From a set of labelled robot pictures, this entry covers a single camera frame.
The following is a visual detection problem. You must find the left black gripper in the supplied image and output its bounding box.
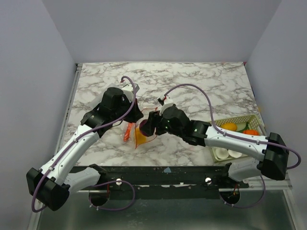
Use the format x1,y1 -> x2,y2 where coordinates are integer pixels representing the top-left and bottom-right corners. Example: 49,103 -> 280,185
112,96 -> 144,124

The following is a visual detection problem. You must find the yellow toy bell pepper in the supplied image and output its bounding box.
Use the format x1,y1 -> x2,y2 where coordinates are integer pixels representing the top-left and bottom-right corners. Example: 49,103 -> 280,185
135,127 -> 147,146

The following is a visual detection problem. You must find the clear zip top bag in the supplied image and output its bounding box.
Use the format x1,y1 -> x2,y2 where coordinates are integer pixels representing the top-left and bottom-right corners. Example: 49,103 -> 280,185
121,106 -> 159,150

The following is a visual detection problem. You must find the orange toy carrot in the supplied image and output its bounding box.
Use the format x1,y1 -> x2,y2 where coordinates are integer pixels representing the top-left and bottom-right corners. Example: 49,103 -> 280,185
123,123 -> 135,142

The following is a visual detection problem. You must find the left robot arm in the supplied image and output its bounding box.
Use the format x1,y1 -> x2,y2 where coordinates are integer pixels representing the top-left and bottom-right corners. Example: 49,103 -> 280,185
26,84 -> 143,211

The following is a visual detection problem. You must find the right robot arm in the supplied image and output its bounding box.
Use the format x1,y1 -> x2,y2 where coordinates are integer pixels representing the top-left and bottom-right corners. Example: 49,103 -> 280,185
140,105 -> 289,188

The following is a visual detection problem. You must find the white toy garlic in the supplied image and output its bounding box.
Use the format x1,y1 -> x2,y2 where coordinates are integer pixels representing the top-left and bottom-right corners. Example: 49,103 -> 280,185
228,149 -> 242,159
215,148 -> 229,160

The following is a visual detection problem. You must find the green toy vegetable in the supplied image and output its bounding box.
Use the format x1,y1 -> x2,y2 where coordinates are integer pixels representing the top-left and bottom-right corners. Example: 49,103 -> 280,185
237,122 -> 249,133

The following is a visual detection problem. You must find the orange toy pumpkin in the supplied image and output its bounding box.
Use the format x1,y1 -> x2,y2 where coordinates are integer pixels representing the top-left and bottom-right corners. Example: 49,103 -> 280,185
243,129 -> 260,136

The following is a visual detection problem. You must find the beige plastic basket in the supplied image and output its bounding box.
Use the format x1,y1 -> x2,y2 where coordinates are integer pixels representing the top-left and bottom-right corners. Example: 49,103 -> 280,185
204,115 -> 268,161

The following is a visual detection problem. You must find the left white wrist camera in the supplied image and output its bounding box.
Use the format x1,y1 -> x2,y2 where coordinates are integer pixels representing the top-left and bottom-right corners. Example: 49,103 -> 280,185
120,82 -> 140,102

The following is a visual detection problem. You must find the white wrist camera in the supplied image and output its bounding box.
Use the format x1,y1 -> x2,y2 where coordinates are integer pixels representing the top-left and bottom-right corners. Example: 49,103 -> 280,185
157,95 -> 174,115
120,82 -> 140,102

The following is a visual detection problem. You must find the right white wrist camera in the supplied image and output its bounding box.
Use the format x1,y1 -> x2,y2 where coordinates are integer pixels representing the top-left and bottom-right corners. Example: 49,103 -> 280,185
157,95 -> 174,115

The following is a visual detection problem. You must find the black mounting rail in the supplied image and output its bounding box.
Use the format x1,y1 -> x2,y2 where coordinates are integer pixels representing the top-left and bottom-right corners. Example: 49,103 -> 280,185
78,162 -> 250,200

